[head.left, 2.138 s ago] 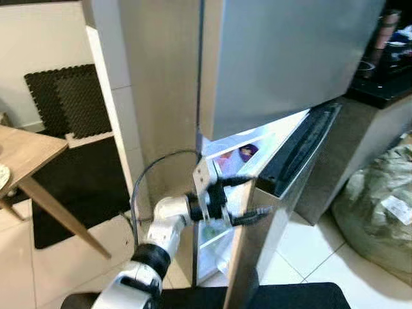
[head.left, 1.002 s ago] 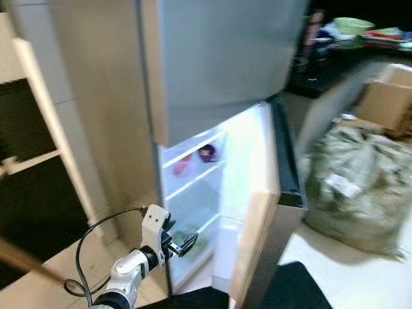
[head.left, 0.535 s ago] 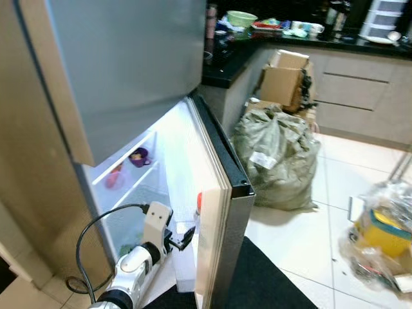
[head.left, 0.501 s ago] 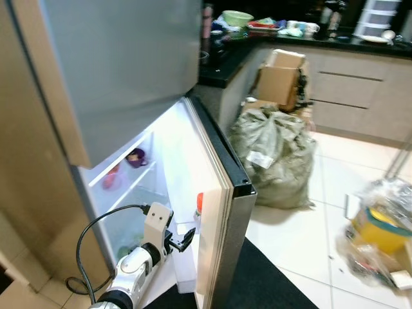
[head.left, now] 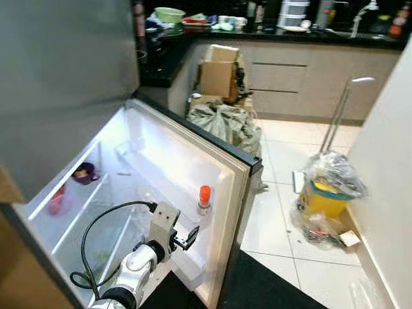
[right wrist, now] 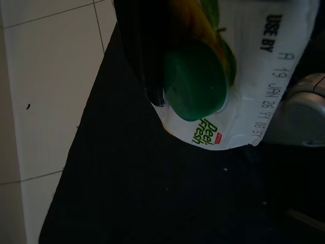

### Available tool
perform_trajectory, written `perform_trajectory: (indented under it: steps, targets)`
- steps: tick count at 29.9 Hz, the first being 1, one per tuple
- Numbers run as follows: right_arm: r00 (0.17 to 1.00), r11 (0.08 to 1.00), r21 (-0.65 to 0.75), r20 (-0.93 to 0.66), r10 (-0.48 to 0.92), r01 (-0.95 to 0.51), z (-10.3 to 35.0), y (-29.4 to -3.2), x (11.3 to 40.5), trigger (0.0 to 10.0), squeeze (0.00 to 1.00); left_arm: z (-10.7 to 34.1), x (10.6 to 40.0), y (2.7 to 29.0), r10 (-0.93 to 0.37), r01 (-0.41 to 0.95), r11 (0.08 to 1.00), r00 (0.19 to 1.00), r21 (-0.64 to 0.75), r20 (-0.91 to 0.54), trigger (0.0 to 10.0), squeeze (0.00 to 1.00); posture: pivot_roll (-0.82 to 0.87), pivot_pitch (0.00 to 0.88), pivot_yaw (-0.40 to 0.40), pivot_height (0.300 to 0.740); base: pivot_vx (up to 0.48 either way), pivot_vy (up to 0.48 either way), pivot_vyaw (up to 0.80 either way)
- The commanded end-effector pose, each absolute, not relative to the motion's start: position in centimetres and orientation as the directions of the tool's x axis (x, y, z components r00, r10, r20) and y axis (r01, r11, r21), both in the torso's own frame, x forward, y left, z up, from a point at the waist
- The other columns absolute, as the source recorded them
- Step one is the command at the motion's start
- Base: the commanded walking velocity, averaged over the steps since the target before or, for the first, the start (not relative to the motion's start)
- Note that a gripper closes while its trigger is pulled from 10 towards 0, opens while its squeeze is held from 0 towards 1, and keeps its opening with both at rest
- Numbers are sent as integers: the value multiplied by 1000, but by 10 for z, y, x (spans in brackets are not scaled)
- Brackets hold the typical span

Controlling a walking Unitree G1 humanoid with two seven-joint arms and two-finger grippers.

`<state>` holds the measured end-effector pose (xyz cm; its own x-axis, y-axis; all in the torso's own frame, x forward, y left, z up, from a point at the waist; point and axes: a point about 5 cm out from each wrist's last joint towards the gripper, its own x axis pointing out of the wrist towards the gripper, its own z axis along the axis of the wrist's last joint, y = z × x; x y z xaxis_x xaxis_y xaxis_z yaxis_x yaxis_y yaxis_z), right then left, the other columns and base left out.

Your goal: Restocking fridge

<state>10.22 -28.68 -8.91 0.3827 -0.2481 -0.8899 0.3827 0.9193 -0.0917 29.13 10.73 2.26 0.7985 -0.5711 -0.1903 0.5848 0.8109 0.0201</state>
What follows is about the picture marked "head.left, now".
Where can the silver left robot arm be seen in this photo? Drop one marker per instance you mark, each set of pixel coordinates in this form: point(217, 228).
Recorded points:
point(135, 270)

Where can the fridge door with shelves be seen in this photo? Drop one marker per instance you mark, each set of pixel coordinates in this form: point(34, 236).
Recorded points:
point(193, 161)

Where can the grey fridge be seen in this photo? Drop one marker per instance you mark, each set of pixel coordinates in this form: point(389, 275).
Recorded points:
point(64, 77)

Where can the small orange-capped bottle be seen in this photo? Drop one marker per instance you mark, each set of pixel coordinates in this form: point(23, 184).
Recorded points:
point(205, 199)

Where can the grey green sack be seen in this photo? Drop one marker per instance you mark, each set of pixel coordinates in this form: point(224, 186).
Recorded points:
point(225, 125)

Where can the purple cup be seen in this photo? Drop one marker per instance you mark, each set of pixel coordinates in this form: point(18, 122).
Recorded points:
point(84, 174)

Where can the pink container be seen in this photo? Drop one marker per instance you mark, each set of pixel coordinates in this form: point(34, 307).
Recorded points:
point(56, 203)

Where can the yellow bin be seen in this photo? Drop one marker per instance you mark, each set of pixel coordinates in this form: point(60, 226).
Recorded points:
point(325, 201)

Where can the clear plastic bag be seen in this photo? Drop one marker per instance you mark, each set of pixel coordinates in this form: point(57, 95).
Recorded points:
point(335, 168)

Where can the small white brown box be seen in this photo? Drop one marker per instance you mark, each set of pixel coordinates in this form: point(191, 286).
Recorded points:
point(350, 239)

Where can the brown wooden cabinet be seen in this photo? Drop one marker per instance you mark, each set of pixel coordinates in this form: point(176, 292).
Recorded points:
point(19, 264)

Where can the brown cardboard box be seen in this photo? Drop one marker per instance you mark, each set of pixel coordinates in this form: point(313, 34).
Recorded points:
point(219, 74)

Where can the beige kitchen drawer cabinet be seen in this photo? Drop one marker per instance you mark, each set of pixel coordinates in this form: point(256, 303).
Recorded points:
point(309, 80)

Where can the green bowl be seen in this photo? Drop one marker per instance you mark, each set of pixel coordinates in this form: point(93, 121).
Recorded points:
point(169, 14)

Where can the white stacked steamer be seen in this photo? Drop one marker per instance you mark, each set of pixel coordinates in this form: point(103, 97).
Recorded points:
point(293, 13)

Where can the steel faucet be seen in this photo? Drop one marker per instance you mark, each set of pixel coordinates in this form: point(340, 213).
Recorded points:
point(358, 19)

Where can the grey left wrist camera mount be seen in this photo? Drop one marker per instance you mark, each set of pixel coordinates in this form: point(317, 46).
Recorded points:
point(164, 222)

